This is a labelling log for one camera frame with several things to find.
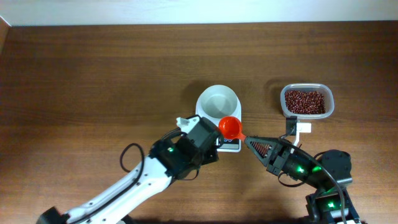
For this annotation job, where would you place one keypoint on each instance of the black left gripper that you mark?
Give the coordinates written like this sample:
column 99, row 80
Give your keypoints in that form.
column 210, row 155

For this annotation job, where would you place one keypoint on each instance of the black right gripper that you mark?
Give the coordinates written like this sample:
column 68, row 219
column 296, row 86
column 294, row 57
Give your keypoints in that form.
column 275, row 165

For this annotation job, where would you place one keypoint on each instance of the red plastic measuring scoop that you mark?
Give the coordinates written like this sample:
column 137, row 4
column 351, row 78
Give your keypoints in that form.
column 231, row 128

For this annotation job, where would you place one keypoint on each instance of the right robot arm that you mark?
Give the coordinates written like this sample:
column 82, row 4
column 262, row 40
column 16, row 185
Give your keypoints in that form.
column 329, row 172

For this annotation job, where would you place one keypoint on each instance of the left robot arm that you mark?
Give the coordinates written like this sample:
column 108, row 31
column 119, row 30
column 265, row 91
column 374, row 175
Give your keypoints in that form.
column 158, row 170

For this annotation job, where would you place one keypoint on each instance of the white digital kitchen scale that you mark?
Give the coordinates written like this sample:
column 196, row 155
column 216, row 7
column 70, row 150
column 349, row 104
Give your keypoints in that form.
column 227, row 145

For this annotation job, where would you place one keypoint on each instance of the white round bowl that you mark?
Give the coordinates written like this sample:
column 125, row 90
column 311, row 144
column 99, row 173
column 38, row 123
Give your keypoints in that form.
column 218, row 101

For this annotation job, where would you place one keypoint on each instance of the red beans in container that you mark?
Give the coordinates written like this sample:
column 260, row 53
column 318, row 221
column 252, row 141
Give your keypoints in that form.
column 301, row 102

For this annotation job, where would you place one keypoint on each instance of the clear plastic container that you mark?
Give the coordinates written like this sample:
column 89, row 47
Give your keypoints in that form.
column 329, row 100

